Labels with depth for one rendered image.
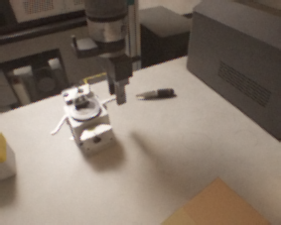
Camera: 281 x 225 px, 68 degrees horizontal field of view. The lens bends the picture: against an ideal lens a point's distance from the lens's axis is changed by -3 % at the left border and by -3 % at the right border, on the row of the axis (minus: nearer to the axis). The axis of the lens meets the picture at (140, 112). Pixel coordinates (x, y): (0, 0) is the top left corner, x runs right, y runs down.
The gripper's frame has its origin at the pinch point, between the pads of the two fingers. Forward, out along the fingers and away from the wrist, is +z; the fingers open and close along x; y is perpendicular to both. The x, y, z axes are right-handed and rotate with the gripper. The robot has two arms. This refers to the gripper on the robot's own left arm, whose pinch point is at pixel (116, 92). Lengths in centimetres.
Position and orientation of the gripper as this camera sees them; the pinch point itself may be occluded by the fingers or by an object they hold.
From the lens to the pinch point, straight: 62.4
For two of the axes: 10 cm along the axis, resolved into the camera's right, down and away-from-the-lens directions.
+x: -5.0, -5.8, 6.5
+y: 8.7, -3.6, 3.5
